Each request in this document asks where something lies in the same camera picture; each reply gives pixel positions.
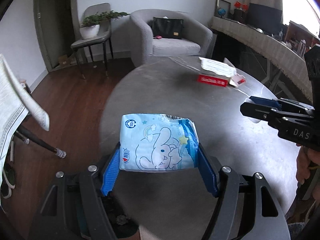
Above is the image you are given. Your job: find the round grey marble table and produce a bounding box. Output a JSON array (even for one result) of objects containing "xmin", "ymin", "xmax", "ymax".
[{"xmin": 99, "ymin": 57, "xmax": 298, "ymax": 239}]

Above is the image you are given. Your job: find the grey dining chair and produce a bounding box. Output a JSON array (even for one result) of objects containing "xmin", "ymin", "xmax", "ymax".
[{"xmin": 71, "ymin": 3, "xmax": 114, "ymax": 80}]

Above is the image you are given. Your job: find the person right hand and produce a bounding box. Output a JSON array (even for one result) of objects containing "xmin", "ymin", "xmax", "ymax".
[{"xmin": 296, "ymin": 145, "xmax": 320, "ymax": 184}]

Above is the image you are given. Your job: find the black handbag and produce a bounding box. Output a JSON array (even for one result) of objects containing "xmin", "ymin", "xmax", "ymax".
[{"xmin": 151, "ymin": 17, "xmax": 184, "ymax": 40}]

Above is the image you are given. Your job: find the small cardboard box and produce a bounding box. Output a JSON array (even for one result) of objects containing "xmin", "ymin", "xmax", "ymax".
[{"xmin": 58, "ymin": 55, "xmax": 71, "ymax": 67}]

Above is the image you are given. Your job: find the small blue globe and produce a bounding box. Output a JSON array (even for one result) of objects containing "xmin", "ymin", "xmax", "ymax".
[{"xmin": 217, "ymin": 8, "xmax": 226, "ymax": 18}]

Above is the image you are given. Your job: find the picture frame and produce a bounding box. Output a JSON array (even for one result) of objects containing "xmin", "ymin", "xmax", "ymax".
[{"xmin": 214, "ymin": 0, "xmax": 231, "ymax": 18}]

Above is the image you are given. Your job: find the dark green trash bin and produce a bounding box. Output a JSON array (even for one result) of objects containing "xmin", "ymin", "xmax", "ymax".
[{"xmin": 75, "ymin": 193, "xmax": 139, "ymax": 239}]

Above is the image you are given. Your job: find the beige fringed desk cloth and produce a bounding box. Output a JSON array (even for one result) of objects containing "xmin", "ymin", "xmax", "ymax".
[{"xmin": 209, "ymin": 16, "xmax": 313, "ymax": 101}]

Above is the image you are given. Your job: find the blue tissue pack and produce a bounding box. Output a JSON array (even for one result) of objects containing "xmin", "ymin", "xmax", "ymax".
[{"xmin": 119, "ymin": 113, "xmax": 199, "ymax": 173}]

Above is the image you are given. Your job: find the white green shoe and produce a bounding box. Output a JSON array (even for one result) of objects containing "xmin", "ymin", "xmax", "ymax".
[{"xmin": 1, "ymin": 163, "xmax": 15, "ymax": 199}]

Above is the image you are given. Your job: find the grey armchair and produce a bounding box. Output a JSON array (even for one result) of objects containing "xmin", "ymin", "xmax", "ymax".
[{"xmin": 129, "ymin": 9, "xmax": 216, "ymax": 67}]

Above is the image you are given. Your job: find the black monitor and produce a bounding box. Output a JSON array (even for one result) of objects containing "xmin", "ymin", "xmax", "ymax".
[{"xmin": 247, "ymin": 3, "xmax": 283, "ymax": 34}]

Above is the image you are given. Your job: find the potted green plant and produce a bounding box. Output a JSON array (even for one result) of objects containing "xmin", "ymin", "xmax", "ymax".
[{"xmin": 80, "ymin": 10, "xmax": 129, "ymax": 40}]

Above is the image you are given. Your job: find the grey door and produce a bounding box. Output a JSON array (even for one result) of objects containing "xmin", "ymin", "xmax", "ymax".
[{"xmin": 33, "ymin": 0, "xmax": 75, "ymax": 72}]

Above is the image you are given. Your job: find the black table leg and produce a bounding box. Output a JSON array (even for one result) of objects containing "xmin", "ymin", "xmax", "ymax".
[{"xmin": 14, "ymin": 125, "xmax": 67, "ymax": 159}]

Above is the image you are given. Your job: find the white patterned tablecloth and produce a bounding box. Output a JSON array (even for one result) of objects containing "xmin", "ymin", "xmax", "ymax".
[{"xmin": 1, "ymin": 55, "xmax": 50, "ymax": 168}]

